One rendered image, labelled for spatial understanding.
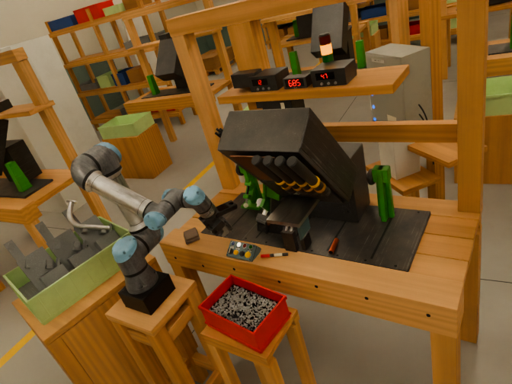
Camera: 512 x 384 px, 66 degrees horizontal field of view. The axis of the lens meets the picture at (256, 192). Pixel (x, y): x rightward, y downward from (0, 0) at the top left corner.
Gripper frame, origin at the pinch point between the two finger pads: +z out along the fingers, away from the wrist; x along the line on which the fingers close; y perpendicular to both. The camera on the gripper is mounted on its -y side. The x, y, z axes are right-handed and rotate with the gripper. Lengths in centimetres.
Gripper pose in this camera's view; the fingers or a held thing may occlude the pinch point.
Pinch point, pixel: (231, 228)
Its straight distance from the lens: 182.9
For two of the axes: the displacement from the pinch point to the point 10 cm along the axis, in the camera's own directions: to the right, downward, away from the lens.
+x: 6.5, 4.6, -6.1
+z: 3.5, 5.3, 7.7
